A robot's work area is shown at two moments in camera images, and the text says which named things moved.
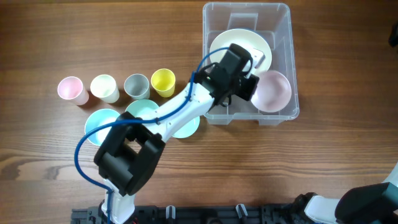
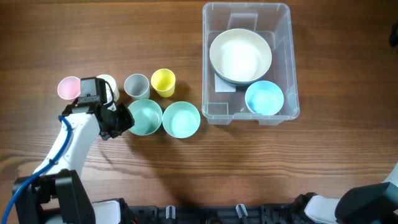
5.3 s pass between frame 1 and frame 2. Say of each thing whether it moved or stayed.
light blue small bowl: moved
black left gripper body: moved
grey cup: stayed
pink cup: stayed
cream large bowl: stayed
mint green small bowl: stayed
